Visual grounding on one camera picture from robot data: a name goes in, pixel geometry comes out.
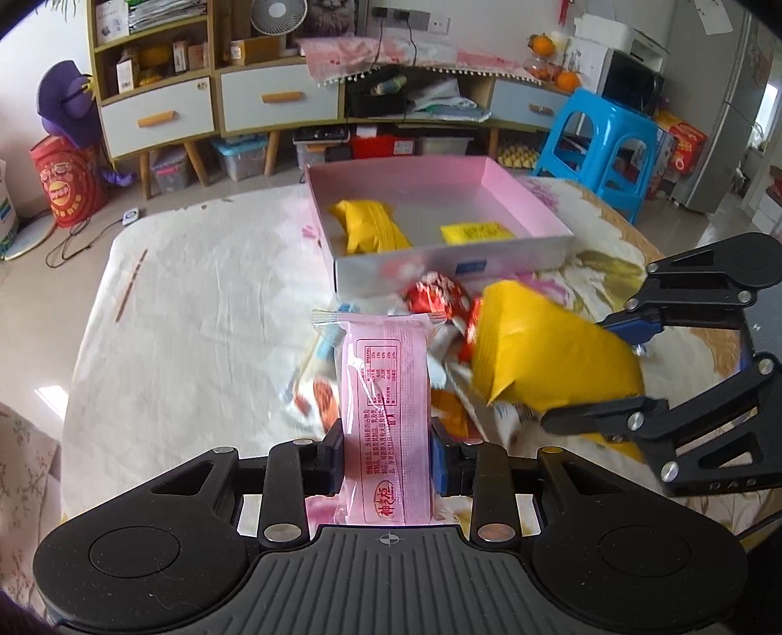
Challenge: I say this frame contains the wooden cabinet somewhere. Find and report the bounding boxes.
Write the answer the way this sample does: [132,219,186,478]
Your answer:
[86,0,578,199]

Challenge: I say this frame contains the stack of papers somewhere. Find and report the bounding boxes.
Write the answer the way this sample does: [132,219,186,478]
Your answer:
[126,0,209,33]

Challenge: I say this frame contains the red carton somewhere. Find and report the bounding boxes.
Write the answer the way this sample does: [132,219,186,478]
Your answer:
[653,113,710,175]

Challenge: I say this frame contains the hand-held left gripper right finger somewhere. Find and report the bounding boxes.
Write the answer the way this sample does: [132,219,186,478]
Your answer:
[429,418,631,546]

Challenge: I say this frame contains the floral upholstered chair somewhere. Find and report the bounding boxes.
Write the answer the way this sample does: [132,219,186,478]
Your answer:
[0,403,62,612]

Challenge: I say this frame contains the purple plush toy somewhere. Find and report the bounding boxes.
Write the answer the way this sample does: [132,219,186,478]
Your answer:
[35,60,138,187]

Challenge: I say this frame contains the red printed bag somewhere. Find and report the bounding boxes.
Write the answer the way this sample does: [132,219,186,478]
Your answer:
[30,135,109,230]

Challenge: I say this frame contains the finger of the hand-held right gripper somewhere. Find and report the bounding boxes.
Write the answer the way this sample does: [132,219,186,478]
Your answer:
[541,353,782,498]
[595,232,782,352]

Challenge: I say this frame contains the egg tray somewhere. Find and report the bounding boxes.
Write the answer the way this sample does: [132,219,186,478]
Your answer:
[498,143,542,169]

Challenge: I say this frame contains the white round board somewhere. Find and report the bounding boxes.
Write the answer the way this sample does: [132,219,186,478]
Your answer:
[0,213,59,262]

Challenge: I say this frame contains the clear storage box blue lid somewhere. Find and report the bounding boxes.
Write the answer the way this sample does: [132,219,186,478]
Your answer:
[211,135,270,182]

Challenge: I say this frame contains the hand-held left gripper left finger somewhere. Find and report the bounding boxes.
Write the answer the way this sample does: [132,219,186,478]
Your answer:
[148,421,346,549]

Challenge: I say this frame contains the grey refrigerator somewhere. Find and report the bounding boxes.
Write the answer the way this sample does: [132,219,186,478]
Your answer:
[684,12,782,214]

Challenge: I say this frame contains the white appliance box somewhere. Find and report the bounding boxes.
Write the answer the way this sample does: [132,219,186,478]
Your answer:
[94,0,130,39]

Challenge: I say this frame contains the white desk fan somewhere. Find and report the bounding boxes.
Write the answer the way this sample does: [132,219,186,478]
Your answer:
[249,0,308,36]

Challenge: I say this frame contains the pink floral cloth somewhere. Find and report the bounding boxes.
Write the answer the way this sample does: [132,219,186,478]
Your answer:
[296,35,539,86]

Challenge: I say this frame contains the folded clothes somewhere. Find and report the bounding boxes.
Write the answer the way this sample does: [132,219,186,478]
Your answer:
[411,79,493,123]

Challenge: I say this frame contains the blue plastic stool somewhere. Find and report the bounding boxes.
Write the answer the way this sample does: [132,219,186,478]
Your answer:
[533,87,659,226]

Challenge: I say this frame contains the pale blue drawer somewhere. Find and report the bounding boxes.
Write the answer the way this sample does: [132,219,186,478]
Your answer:
[489,78,572,130]

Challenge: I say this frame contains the black microwave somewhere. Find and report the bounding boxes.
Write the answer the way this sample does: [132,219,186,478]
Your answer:
[602,49,667,117]

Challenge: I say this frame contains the small flat yellow packet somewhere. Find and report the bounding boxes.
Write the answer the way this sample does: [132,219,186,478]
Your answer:
[440,223,517,246]

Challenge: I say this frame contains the wall power outlet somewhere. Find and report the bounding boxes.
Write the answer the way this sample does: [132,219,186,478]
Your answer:
[371,6,450,33]

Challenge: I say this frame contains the pink cardboard box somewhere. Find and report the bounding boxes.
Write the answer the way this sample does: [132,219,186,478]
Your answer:
[304,154,576,299]

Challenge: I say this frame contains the white blue sack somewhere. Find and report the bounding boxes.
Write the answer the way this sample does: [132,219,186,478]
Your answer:
[0,160,18,260]

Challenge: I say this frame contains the white printer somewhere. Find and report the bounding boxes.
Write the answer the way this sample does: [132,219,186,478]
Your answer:
[629,27,671,59]

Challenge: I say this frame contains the large yellow snack bag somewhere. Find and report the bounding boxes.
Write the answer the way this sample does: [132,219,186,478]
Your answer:
[467,279,647,468]

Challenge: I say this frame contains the white bread packet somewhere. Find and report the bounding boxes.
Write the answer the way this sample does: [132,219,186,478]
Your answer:
[282,323,344,404]

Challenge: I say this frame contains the brown cardboard box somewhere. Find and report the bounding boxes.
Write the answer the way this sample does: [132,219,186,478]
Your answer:
[229,37,282,67]

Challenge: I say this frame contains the white printed cardboard box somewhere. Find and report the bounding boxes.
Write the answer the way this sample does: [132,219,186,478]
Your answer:
[568,35,615,95]

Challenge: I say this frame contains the red flat box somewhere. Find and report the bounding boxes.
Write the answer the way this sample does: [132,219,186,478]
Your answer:
[351,134,419,161]

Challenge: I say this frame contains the white drawer wooden handle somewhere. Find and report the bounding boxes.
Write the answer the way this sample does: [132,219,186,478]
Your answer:
[220,68,340,135]
[99,91,216,161]

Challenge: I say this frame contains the pink snack packet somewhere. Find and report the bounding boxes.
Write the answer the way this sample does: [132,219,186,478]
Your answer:
[311,309,449,529]

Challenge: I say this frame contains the flat black device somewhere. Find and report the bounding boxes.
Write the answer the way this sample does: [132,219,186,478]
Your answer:
[293,128,352,146]

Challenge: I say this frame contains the thin wooden stick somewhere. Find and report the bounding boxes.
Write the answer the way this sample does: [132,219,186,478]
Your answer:
[116,249,149,321]

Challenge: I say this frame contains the red snack packet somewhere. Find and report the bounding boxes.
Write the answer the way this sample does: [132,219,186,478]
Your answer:
[403,270,474,324]
[457,317,486,362]

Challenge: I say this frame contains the long yellow snack packet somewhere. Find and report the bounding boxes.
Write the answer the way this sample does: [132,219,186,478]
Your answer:
[330,198,412,256]

